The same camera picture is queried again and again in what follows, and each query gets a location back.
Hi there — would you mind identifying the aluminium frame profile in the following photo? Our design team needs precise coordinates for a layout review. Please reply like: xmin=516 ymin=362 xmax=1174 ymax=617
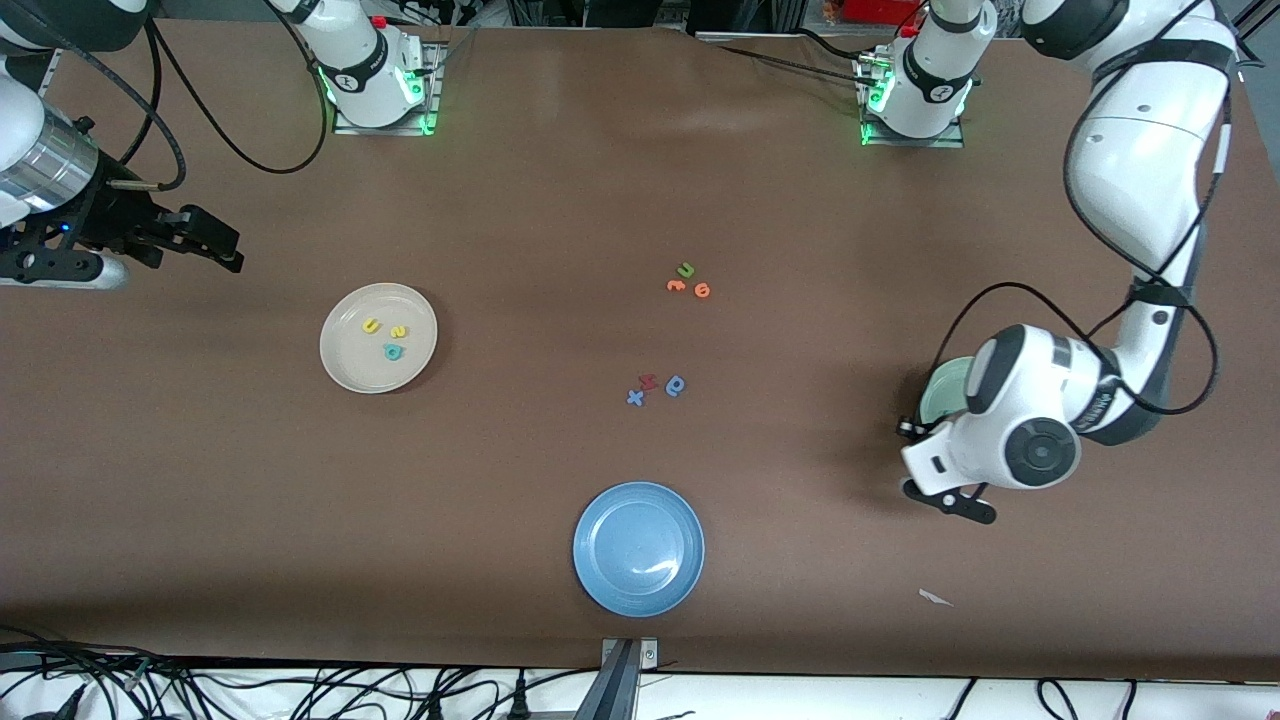
xmin=1228 ymin=0 xmax=1280 ymax=86

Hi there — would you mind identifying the black cable on mat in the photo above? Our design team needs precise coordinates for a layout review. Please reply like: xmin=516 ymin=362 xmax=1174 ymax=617
xmin=695 ymin=27 xmax=883 ymax=93

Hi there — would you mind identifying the red box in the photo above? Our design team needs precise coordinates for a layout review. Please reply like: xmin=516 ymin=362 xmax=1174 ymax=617
xmin=838 ymin=0 xmax=927 ymax=27

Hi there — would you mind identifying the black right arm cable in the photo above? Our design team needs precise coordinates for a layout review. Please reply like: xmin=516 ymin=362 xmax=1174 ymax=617
xmin=60 ymin=0 xmax=332 ymax=194

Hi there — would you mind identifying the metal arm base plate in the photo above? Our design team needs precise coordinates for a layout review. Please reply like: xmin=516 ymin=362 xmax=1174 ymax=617
xmin=857 ymin=53 xmax=967 ymax=150
xmin=331 ymin=40 xmax=444 ymax=138

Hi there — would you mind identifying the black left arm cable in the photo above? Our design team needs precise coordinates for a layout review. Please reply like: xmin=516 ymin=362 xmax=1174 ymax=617
xmin=920 ymin=0 xmax=1241 ymax=417

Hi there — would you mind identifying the brown table cover mat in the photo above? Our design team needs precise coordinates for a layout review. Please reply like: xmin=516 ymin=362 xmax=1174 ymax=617
xmin=0 ymin=15 xmax=1280 ymax=686

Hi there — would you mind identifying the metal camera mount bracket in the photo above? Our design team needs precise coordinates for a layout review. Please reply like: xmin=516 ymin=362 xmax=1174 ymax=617
xmin=575 ymin=637 xmax=661 ymax=720

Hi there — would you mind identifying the pale green plate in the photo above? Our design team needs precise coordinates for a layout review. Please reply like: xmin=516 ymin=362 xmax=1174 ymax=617
xmin=919 ymin=357 xmax=977 ymax=427

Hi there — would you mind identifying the blue plate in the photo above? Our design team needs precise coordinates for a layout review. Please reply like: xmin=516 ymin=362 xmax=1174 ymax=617
xmin=572 ymin=481 xmax=706 ymax=618

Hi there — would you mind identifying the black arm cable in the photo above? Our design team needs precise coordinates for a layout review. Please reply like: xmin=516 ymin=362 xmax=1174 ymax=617
xmin=60 ymin=0 xmax=332 ymax=194
xmin=920 ymin=0 xmax=1241 ymax=417

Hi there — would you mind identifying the light brown plate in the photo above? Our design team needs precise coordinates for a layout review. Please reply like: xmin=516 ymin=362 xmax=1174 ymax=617
xmin=319 ymin=282 xmax=439 ymax=395

